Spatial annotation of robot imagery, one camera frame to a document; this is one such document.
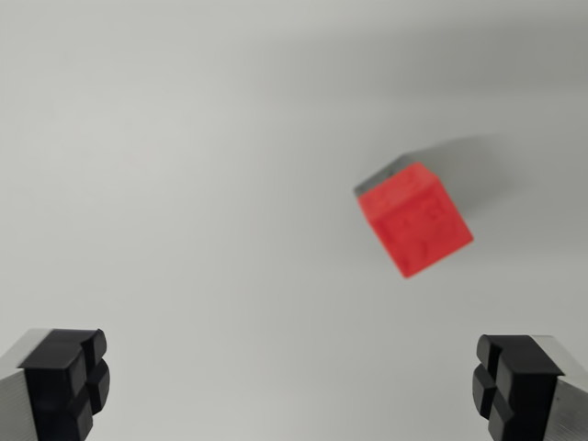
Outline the red studded cube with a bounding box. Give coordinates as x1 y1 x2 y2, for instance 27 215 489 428
356 161 475 280

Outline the black-padded metal gripper left finger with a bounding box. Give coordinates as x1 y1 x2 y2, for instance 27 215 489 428
0 327 112 441

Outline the black-padded metal gripper right finger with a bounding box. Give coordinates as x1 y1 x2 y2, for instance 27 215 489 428
470 334 588 441

